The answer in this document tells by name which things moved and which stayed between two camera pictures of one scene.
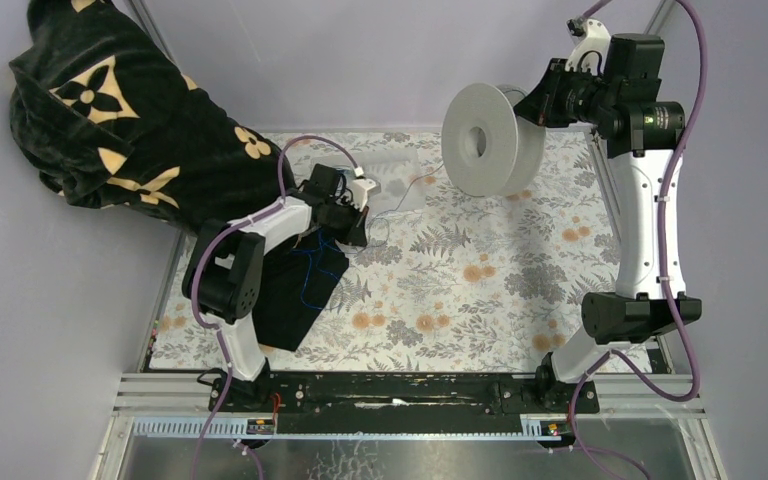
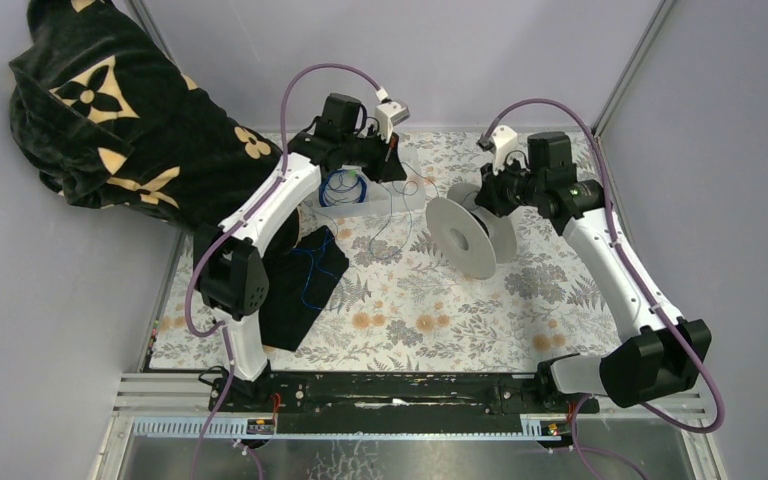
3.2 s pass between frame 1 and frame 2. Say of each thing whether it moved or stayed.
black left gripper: moved
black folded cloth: stayed
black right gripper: moved
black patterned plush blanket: stayed
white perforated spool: moved
